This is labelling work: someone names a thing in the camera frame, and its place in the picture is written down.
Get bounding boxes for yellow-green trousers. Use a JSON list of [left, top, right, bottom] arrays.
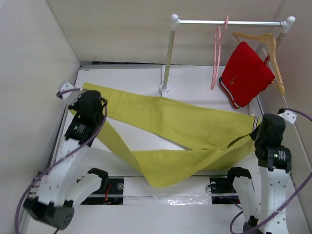
[[83, 82, 261, 188]]

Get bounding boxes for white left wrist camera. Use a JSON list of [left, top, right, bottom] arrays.
[[56, 80, 82, 101]]

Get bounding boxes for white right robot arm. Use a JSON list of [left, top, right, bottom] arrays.
[[225, 110, 297, 234]]

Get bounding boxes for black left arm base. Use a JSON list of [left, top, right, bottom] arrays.
[[81, 177, 124, 205]]

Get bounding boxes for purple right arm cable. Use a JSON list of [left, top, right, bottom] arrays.
[[229, 108, 312, 234]]

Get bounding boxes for white metal clothes rack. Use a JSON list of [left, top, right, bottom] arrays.
[[159, 14, 295, 98]]

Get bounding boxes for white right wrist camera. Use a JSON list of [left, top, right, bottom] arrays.
[[277, 108, 297, 124]]

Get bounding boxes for wooden hanger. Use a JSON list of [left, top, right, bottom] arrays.
[[232, 32, 286, 96]]

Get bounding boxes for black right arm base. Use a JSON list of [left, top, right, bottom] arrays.
[[206, 177, 240, 205]]

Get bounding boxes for pink plastic hanger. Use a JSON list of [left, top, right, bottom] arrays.
[[210, 16, 229, 90]]

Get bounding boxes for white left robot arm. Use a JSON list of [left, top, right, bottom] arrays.
[[23, 88, 109, 230]]

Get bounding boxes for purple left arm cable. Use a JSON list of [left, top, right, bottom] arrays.
[[14, 88, 108, 234]]

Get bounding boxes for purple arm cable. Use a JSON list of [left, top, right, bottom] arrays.
[[229, 108, 312, 234], [14, 88, 108, 234]]

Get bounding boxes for red folded shorts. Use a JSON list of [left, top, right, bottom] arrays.
[[219, 42, 275, 109]]

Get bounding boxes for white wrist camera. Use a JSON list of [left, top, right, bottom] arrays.
[[277, 108, 297, 124], [56, 80, 82, 101]]

